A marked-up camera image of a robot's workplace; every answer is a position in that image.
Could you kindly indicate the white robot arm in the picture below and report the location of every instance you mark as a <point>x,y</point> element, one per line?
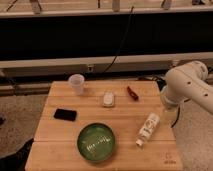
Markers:
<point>188,81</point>

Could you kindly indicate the green ceramic bowl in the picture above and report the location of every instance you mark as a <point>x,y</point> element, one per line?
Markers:
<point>96,142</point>

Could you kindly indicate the clear plastic cup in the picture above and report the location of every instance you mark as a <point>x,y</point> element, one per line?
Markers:
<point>76,81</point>

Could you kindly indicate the white plastic bottle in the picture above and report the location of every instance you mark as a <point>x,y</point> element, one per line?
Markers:
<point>147,129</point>

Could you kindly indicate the red small tool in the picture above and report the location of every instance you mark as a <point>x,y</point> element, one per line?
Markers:
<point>132,94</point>

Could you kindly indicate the black smartphone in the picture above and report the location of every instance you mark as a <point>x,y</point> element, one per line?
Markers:
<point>69,115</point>

